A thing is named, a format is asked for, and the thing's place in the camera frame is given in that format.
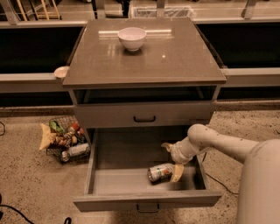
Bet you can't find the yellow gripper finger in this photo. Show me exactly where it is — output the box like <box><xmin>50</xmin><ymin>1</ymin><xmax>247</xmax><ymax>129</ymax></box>
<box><xmin>161</xmin><ymin>143</ymin><xmax>173</xmax><ymax>153</ymax></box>
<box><xmin>171</xmin><ymin>164</ymin><xmax>185</xmax><ymax>183</ymax></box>

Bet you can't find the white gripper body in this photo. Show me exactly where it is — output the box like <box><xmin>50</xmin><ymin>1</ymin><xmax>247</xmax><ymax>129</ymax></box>
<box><xmin>170</xmin><ymin>140</ymin><xmax>193</xmax><ymax>165</ymax></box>

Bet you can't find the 7up soda can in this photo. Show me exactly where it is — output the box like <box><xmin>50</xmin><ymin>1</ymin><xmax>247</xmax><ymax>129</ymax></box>
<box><xmin>147</xmin><ymin>163</ymin><xmax>174</xmax><ymax>183</ymax></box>

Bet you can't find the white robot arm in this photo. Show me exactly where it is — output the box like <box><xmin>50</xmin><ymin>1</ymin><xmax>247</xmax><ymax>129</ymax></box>
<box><xmin>162</xmin><ymin>124</ymin><xmax>280</xmax><ymax>224</ymax></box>

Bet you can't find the closed grey top drawer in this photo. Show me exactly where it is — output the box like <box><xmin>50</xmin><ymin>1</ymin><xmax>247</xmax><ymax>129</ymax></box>
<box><xmin>73</xmin><ymin>101</ymin><xmax>214</xmax><ymax>129</ymax></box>

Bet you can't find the open grey middle drawer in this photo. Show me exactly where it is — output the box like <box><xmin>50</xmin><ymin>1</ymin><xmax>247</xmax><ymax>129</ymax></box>
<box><xmin>73</xmin><ymin>126</ymin><xmax>221</xmax><ymax>213</ymax></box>

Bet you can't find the grey drawer cabinet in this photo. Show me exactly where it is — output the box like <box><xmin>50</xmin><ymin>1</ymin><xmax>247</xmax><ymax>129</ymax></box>
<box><xmin>62</xmin><ymin>17</ymin><xmax>228</xmax><ymax>213</ymax></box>

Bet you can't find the clear plastic bottle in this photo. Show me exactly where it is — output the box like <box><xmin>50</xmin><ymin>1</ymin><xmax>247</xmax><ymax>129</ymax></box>
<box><xmin>67</xmin><ymin>143</ymin><xmax>89</xmax><ymax>157</ymax></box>

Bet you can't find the white ceramic bowl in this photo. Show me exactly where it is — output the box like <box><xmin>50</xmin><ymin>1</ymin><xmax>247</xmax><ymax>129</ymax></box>
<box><xmin>117</xmin><ymin>27</ymin><xmax>146</xmax><ymax>52</ymax></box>

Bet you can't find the yellow chip bag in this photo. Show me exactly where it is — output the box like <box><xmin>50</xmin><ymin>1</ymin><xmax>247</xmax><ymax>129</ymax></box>
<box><xmin>39</xmin><ymin>123</ymin><xmax>56</xmax><ymax>150</ymax></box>

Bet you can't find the small white round dish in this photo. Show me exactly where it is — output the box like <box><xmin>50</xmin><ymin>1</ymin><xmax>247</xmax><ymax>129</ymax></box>
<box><xmin>54</xmin><ymin>66</ymin><xmax>69</xmax><ymax>79</ymax></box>

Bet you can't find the wooden chair background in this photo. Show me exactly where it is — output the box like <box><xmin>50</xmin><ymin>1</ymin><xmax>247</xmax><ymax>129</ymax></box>
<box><xmin>15</xmin><ymin>0</ymin><xmax>62</xmax><ymax>21</ymax></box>

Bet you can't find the black floor cable right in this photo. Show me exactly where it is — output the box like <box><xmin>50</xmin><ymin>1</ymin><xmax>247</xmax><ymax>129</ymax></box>
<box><xmin>199</xmin><ymin>139</ymin><xmax>240</xmax><ymax>196</ymax></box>

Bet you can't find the black floor cable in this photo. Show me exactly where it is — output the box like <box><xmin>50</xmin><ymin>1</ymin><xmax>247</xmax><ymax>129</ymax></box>
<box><xmin>0</xmin><ymin>192</ymin><xmax>73</xmax><ymax>224</ymax></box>
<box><xmin>199</xmin><ymin>139</ymin><xmax>240</xmax><ymax>196</ymax></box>

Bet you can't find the black wire snack basket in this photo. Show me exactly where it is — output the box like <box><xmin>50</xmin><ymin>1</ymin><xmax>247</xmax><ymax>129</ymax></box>
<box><xmin>45</xmin><ymin>115</ymin><xmax>90</xmax><ymax>164</ymax></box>

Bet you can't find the black floor cable left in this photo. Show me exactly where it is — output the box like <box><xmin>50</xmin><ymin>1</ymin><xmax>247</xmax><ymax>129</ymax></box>
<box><xmin>0</xmin><ymin>192</ymin><xmax>73</xmax><ymax>224</ymax></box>

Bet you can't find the white wire basket background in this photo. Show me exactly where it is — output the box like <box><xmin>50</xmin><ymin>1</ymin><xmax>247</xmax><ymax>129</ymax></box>
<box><xmin>129</xmin><ymin>5</ymin><xmax>195</xmax><ymax>18</ymax></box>

